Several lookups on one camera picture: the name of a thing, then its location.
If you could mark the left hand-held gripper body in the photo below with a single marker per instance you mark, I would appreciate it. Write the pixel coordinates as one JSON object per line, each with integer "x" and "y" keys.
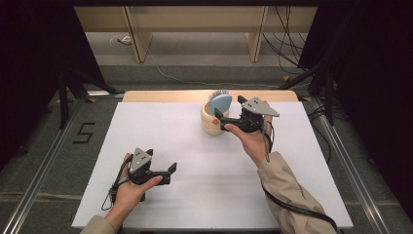
{"x": 141, "y": 162}

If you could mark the black metal stand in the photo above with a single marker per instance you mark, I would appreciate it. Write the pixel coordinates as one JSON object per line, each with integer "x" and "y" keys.
{"x": 63, "y": 97}
{"x": 329, "y": 97}

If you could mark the wooden table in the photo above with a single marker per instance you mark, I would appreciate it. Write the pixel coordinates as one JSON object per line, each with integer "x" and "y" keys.
{"x": 156, "y": 96}

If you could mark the person's right hand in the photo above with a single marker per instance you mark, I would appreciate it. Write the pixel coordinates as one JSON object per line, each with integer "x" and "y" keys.
{"x": 255, "y": 143}

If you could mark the cream ribbed holder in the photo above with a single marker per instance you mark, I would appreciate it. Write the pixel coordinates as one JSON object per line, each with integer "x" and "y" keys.
{"x": 209, "y": 125}

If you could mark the light wooden bench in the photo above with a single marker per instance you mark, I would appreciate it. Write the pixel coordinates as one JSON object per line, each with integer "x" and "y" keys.
{"x": 195, "y": 19}

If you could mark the white board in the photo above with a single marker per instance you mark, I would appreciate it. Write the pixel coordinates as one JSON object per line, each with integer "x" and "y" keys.
{"x": 201, "y": 182}

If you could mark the light blue hairbrush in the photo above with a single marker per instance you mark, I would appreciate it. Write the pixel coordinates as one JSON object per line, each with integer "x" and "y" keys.
{"x": 220, "y": 102}

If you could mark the black curtain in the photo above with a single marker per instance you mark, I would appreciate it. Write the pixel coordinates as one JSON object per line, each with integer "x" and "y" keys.
{"x": 32, "y": 65}
{"x": 373, "y": 81}

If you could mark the person's left hand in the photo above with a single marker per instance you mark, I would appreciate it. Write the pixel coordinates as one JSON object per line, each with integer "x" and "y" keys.
{"x": 128, "y": 198}

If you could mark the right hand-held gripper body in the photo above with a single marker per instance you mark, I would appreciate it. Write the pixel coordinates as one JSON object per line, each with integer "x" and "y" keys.
{"x": 251, "y": 120}

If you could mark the aluminium floor rail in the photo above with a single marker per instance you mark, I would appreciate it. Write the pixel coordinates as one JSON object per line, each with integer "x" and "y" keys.
{"x": 357, "y": 182}
{"x": 32, "y": 191}

